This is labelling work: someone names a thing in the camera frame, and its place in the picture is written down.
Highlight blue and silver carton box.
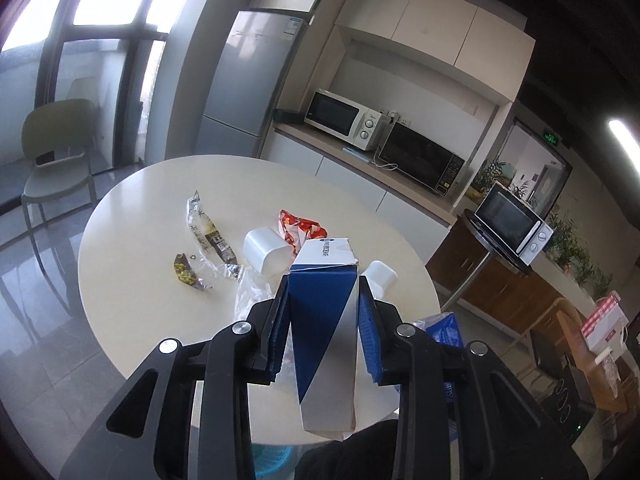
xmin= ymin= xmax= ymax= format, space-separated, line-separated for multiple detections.
xmin=288 ymin=237 xmax=359 ymax=440

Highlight white plastic cup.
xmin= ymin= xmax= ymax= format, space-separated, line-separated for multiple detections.
xmin=362 ymin=260 xmax=398 ymax=300
xmin=243 ymin=228 xmax=293 ymax=276

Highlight red orange snack wrapper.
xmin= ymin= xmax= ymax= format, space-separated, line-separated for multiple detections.
xmin=278 ymin=209 xmax=328 ymax=257

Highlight blue plastic trash basket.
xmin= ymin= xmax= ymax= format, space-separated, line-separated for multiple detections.
xmin=252 ymin=444 xmax=298 ymax=479

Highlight kitchen counter with cabinets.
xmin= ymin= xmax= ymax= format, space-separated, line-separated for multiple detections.
xmin=260 ymin=124 xmax=457 ymax=262

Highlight blue snack bag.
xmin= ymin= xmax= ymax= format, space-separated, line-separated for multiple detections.
xmin=412 ymin=312 xmax=464 ymax=348

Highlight brown wooden low cabinet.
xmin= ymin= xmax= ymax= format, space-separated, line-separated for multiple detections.
xmin=425 ymin=213 xmax=586 ymax=336

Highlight red checkered white box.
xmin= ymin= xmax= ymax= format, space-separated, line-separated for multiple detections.
xmin=580 ymin=290 xmax=629 ymax=354

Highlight small brown foil wrapper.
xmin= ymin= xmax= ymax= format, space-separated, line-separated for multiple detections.
xmin=172 ymin=254 xmax=213 ymax=290

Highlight round white table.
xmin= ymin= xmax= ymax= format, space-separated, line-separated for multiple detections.
xmin=77 ymin=154 xmax=443 ymax=447

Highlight clear plastic wrapper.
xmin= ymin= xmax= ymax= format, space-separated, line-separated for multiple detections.
xmin=199 ymin=261 xmax=276 ymax=322

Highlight white microwave on stand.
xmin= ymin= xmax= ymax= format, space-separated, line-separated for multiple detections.
xmin=473 ymin=182 xmax=553 ymax=266

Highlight green potted plants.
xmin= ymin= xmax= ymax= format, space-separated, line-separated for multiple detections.
xmin=471 ymin=162 xmax=613 ymax=299

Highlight silver brown snack wrapper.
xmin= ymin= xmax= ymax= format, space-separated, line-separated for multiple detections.
xmin=186 ymin=192 xmax=238 ymax=266

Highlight black microwave oven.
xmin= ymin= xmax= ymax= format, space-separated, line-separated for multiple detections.
xmin=380 ymin=122 xmax=464 ymax=196

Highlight white microwave on counter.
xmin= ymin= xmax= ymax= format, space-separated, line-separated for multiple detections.
xmin=304 ymin=90 xmax=390 ymax=152

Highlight olive green chair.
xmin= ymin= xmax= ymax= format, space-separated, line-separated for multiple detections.
xmin=21 ymin=99 xmax=98 ymax=212

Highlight silver refrigerator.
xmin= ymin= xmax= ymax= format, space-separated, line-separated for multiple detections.
xmin=194 ymin=11 xmax=306 ymax=157

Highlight upper white wall cabinets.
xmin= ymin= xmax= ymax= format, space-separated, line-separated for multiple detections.
xmin=335 ymin=0 xmax=535 ymax=105

